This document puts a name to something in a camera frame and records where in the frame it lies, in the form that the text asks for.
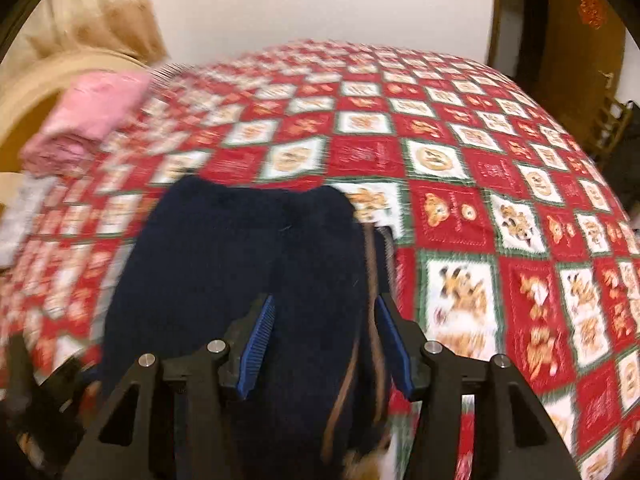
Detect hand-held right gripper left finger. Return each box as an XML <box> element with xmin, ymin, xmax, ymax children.
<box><xmin>62</xmin><ymin>294</ymin><xmax>277</xmax><ymax>480</ymax></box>

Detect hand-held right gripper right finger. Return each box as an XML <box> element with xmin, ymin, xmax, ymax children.
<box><xmin>375</xmin><ymin>294</ymin><xmax>581</xmax><ymax>480</ymax></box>

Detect navy striped pants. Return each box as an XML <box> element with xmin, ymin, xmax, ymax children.
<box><xmin>95</xmin><ymin>175</ymin><xmax>401</xmax><ymax>480</ymax></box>

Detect grey floral pillow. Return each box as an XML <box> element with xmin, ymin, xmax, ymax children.
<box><xmin>0</xmin><ymin>172</ymin><xmax>56</xmax><ymax>266</ymax></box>

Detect red checked bed cover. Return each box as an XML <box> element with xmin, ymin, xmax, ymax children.
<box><xmin>0</xmin><ymin>37</ymin><xmax>640</xmax><ymax>480</ymax></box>

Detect cream wooden headboard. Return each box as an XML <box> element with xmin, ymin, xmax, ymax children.
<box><xmin>0</xmin><ymin>50</ymin><xmax>146</xmax><ymax>176</ymax></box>

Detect folded pink blanket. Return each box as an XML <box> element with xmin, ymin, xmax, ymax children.
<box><xmin>20</xmin><ymin>71</ymin><xmax>153</xmax><ymax>177</ymax></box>

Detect wooden chair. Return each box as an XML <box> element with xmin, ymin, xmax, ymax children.
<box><xmin>595</xmin><ymin>72</ymin><xmax>636</xmax><ymax>166</ymax></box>

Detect wooden door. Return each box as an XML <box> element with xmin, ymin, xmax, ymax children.
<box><xmin>545</xmin><ymin>0</ymin><xmax>628</xmax><ymax>111</ymax></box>

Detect beige patterned curtain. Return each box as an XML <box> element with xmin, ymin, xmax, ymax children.
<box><xmin>25</xmin><ymin>0</ymin><xmax>168</xmax><ymax>68</ymax></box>

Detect red door ornament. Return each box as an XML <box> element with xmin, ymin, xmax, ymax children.
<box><xmin>577</xmin><ymin>0</ymin><xmax>606</xmax><ymax>28</ymax></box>

